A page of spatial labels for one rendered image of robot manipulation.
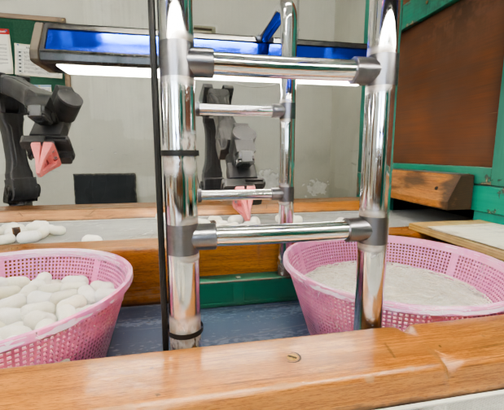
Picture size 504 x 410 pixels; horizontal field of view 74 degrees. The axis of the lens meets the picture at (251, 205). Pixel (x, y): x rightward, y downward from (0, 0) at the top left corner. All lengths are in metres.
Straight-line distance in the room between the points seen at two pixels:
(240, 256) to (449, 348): 0.32
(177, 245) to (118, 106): 2.60
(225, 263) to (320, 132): 2.57
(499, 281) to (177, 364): 0.38
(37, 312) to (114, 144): 2.44
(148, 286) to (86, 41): 0.41
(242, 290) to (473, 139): 0.55
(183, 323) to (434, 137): 0.74
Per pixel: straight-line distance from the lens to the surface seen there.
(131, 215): 0.88
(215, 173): 1.13
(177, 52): 0.24
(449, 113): 0.86
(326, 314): 0.38
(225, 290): 0.51
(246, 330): 0.46
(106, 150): 2.81
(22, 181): 1.23
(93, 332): 0.35
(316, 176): 3.02
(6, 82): 1.21
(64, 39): 0.67
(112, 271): 0.47
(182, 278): 0.24
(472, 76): 0.83
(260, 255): 0.53
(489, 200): 0.75
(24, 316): 0.42
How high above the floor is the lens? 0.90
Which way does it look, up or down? 9 degrees down
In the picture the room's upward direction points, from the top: straight up
